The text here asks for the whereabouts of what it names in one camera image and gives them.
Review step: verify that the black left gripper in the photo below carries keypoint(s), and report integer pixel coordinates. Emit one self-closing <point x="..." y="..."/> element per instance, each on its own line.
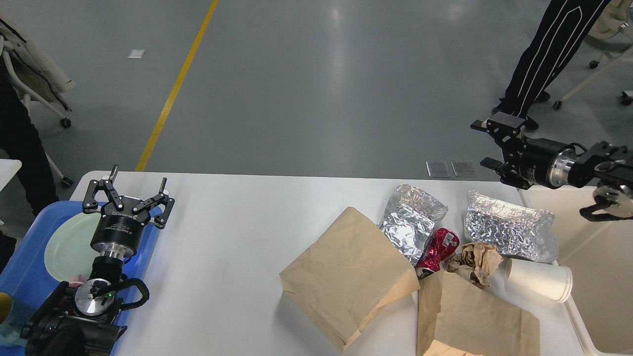
<point x="118" y="230"/>

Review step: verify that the chair with beige jacket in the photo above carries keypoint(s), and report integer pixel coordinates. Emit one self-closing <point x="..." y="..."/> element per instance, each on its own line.
<point x="33" y="73"/>

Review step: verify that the crumpled foil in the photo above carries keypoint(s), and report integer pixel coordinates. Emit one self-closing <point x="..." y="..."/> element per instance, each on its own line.
<point x="409" y="219"/>
<point x="515" y="230"/>

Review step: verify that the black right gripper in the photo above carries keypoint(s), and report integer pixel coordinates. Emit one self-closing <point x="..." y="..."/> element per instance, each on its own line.
<point x="542" y="161"/>

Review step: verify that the person in black left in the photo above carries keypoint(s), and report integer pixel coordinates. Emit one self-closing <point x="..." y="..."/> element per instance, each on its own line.
<point x="20" y="140"/>

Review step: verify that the person in striped trousers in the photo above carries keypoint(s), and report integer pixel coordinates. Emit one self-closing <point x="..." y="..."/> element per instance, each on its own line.
<point x="562" y="29"/>

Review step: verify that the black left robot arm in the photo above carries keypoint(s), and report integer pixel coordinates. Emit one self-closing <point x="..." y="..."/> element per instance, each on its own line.
<point x="80" y="320"/>

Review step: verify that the pink ribbed mug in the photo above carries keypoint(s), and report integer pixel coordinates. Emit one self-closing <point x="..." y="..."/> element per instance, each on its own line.
<point x="76" y="281"/>

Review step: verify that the crumpled foil right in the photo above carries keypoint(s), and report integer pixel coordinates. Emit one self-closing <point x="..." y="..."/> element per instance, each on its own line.
<point x="515" y="230"/>

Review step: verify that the light green plate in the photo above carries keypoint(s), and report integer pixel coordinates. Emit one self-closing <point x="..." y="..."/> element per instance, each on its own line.
<point x="69" y="251"/>

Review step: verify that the floor plate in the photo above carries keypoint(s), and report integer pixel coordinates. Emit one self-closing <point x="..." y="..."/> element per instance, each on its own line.
<point x="438" y="169"/>
<point x="463" y="169"/>

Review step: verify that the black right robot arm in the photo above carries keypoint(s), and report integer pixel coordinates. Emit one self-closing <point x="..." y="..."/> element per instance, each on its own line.
<point x="609" y="165"/>

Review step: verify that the floor plate right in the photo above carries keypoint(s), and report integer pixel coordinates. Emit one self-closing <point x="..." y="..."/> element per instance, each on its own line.
<point x="463" y="169"/>

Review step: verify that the crumpled foil left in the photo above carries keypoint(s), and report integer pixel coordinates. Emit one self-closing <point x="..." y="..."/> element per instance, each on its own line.
<point x="409" y="219"/>

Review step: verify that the white paper cup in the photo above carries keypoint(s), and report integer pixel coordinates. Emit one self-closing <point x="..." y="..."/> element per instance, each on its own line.
<point x="550" y="281"/>

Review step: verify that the large brown paper bag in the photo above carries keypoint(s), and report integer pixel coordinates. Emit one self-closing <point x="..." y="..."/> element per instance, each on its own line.
<point x="346" y="277"/>

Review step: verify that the crushed red can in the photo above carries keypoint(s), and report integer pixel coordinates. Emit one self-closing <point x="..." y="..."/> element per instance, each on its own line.
<point x="443" y="244"/>

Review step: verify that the floor plate left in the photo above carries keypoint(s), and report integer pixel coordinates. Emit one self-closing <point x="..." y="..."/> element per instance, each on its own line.
<point x="438" y="169"/>

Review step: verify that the blue plastic tray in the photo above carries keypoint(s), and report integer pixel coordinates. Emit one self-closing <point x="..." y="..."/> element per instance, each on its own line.
<point x="25" y="276"/>

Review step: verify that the white side table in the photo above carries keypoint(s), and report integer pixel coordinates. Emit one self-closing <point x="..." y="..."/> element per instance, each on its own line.
<point x="8" y="169"/>

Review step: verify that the beige plastic bin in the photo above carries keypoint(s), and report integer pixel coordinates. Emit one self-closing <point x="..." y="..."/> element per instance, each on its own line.
<point x="600" y="256"/>

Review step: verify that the dark teal mug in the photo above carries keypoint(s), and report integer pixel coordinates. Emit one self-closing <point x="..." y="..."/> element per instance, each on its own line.
<point x="14" y="314"/>

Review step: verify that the crumpled brown paper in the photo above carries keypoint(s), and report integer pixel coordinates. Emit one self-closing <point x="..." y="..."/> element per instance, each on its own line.
<point x="476" y="263"/>

